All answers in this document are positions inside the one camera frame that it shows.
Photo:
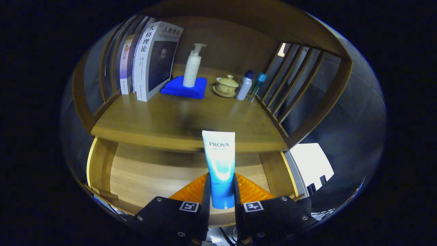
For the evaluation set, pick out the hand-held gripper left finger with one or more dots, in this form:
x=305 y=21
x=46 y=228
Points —
x=207 y=208

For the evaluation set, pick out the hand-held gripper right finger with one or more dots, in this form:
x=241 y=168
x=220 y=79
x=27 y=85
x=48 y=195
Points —
x=238 y=212

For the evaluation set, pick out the blue cosmetic tube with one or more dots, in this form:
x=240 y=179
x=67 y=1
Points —
x=220 y=160

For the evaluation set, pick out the wooden drawer with black knob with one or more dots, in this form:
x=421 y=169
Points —
x=146 y=174

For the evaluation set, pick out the white drawer unit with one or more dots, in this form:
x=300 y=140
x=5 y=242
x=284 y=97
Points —
x=310 y=164

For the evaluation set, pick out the wooden countertop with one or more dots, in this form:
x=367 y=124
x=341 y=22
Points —
x=153 y=119

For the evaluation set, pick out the wooden cabinet with slatted sides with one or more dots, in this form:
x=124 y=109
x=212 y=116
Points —
x=222 y=37

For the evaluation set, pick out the folded blue cloth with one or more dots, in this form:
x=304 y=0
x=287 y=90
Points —
x=177 y=88

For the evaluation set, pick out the beige lidded teacup with saucer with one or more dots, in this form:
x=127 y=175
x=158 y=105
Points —
x=226 y=86

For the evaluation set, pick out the white bottle with dark cap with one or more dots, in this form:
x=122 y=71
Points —
x=244 y=87

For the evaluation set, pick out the teal slim bottle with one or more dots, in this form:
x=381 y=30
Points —
x=257 y=83

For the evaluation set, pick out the white pump bottle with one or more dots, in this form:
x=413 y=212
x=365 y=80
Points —
x=192 y=68

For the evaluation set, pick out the black backdrop cloth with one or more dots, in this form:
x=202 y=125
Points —
x=358 y=112

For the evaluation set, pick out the thick white book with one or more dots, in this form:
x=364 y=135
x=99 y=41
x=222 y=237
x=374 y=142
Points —
x=153 y=61

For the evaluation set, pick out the thin purple book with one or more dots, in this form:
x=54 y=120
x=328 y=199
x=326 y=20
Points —
x=127 y=65

